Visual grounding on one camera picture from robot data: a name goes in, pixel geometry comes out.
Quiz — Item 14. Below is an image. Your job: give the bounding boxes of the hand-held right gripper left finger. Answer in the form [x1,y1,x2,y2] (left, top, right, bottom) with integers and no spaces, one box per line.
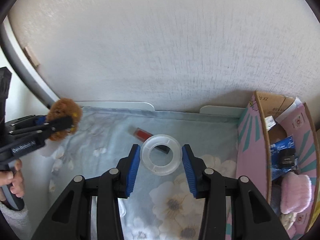
[30,144,141,240]

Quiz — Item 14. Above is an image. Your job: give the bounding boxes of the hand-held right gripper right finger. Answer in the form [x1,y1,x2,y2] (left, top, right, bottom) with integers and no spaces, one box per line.
[182,144,292,240]

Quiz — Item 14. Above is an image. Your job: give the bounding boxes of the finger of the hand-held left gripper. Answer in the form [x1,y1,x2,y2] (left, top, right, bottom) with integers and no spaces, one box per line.
[9,116,75,143]
[5,114,48,133]

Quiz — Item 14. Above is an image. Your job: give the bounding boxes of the brown plush toy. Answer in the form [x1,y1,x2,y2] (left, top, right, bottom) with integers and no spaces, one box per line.
[46,97,83,141]

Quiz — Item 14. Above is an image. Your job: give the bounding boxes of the clear tape roll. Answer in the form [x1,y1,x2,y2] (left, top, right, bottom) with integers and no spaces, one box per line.
[140,134,181,176]

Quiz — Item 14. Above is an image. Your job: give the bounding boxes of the pink patterned cardboard box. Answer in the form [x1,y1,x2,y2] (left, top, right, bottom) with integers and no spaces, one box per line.
[236,91,320,240]

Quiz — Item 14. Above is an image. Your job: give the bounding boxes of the blue packet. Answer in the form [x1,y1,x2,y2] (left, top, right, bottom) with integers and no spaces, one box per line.
[270,135,299,178]

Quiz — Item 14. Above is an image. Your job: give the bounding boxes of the person's left forearm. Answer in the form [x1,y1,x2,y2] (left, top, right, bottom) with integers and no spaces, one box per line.
[0,200,32,240]

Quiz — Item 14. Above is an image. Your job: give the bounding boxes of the white desktop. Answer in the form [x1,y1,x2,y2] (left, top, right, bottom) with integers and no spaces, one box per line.
[74,101,247,117]

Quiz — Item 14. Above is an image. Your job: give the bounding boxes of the person's left hand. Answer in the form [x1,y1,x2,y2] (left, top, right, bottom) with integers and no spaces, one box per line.
[0,159,26,202]

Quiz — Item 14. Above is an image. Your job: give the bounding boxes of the floral table cloth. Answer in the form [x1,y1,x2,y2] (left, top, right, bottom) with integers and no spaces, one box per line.
[46,106,240,240]

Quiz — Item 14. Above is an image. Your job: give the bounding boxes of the grey curved bar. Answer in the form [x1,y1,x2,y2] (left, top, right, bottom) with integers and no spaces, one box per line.
[0,15,60,110]

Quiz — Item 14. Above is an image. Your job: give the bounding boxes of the grey fluffy item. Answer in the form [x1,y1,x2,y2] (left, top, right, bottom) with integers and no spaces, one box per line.
[271,182,282,215]

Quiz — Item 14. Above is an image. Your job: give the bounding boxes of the small black jar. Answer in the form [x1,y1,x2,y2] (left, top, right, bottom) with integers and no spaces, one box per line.
[278,149,297,169]

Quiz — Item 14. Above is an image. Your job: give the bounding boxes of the pink fluffy item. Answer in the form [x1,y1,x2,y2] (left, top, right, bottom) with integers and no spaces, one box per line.
[279,173,313,214]

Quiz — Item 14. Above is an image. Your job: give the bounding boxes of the small tan wall block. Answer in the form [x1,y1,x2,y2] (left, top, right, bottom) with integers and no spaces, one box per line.
[24,44,40,67]

